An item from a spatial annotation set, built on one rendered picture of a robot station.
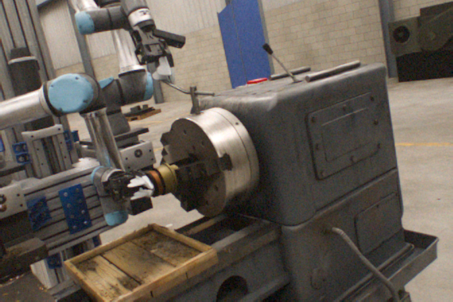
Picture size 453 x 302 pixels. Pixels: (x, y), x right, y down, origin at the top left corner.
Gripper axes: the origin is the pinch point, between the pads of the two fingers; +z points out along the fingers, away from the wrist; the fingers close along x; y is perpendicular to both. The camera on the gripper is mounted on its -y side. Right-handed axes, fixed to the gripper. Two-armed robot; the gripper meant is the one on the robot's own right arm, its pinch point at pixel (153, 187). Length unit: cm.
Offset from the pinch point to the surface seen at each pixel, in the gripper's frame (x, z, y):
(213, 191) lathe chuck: -6.2, 4.6, -15.7
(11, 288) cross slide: -10.8, -1.5, 39.0
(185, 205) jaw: -10.9, -6.3, -11.7
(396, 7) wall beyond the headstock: 56, -498, -936
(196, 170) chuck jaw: 2.0, 5.7, -11.3
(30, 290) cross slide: -10.8, 4.4, 35.9
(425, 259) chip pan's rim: -53, 26, -82
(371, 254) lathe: -45, 17, -65
